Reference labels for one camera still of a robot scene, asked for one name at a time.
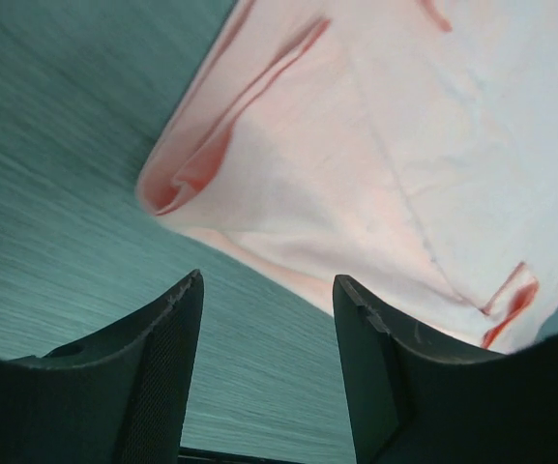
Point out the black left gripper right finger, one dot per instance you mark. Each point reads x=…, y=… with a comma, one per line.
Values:
x=416, y=395

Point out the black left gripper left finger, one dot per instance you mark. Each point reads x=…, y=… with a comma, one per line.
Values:
x=118, y=395

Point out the salmon pink t-shirt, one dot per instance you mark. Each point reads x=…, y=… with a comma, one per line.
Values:
x=412, y=145

